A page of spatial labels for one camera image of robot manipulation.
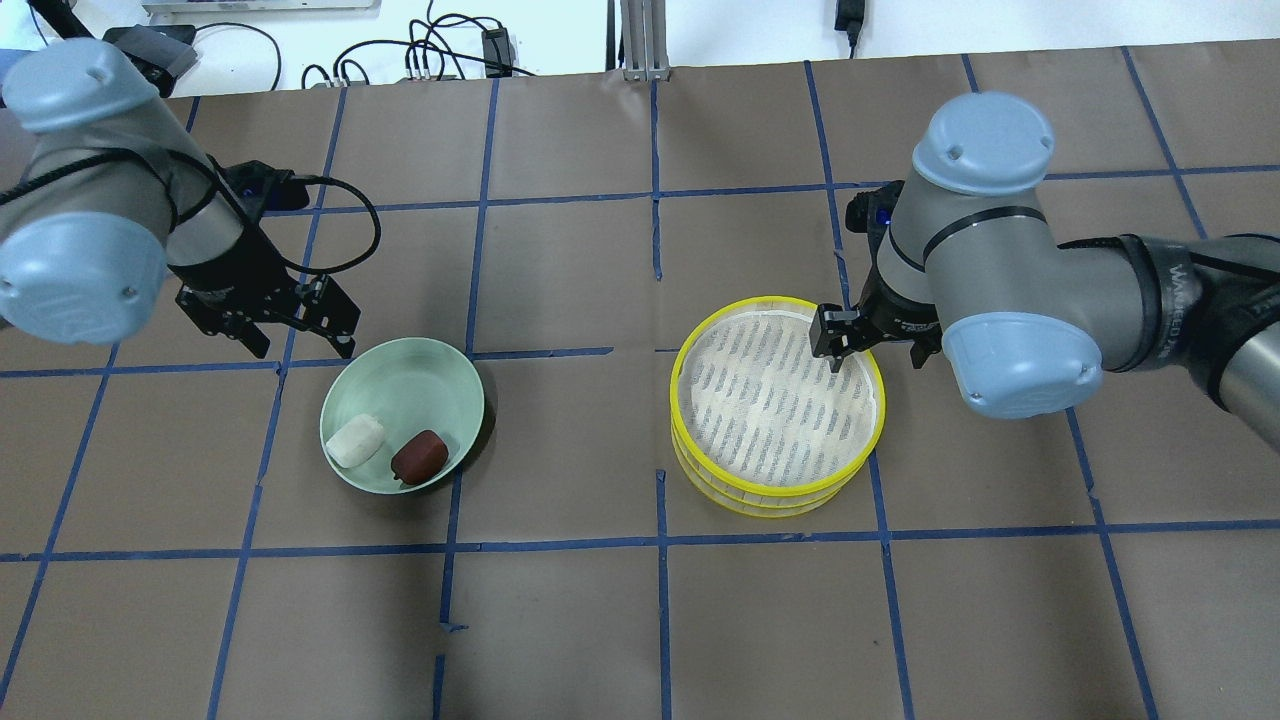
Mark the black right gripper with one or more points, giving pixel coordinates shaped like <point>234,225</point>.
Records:
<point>893,309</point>

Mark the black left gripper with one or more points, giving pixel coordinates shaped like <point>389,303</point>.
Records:
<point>222,286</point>

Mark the yellow top steamer layer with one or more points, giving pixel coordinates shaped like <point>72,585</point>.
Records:
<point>754,406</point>

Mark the yellow steamer layer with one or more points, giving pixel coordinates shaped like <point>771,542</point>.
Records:
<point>754,406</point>
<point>753,503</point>

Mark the white bun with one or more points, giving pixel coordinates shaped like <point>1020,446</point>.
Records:
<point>356,441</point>

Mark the brown bun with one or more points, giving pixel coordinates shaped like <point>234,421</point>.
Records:
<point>420,459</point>

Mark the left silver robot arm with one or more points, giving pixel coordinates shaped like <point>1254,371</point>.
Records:
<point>118,197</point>

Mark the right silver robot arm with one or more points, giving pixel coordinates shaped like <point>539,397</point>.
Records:
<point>963,264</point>

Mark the yellow bottom steamer layer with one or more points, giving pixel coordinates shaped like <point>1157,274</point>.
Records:
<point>753,503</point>

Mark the light green bowl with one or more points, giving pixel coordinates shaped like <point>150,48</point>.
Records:
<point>410,385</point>

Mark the black power adapter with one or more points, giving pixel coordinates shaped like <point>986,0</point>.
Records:
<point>850,16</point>

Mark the black camera stand base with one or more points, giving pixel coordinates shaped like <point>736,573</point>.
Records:
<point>162,54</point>

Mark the aluminium frame post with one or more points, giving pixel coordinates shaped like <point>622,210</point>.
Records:
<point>643,34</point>

